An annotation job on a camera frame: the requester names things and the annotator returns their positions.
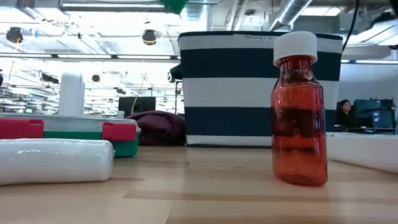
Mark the black ceiling lamp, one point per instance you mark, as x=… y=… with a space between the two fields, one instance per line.
x=149 y=37
x=14 y=35

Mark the person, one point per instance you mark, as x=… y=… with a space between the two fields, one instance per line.
x=344 y=116

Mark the dark desk monitors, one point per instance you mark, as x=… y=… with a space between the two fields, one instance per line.
x=377 y=113

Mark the maroon beanbag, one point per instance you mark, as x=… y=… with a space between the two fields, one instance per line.
x=161 y=127

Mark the navy white striped fabric basket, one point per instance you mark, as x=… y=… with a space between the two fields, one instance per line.
x=227 y=93

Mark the white plastic-wrapped gauze roll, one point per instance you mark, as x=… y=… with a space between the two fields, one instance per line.
x=53 y=161

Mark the green hanging object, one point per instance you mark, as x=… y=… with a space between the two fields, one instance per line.
x=173 y=5

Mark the black monitor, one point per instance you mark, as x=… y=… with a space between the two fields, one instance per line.
x=143 y=104

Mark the green first-aid box red latches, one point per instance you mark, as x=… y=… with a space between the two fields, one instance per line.
x=124 y=146

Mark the amber bottle with white cap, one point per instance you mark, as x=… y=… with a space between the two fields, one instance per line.
x=298 y=124

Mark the white cylindrical column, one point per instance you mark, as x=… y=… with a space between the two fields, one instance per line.
x=71 y=93

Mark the silver ceiling duct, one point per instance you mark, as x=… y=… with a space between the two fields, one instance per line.
x=289 y=12

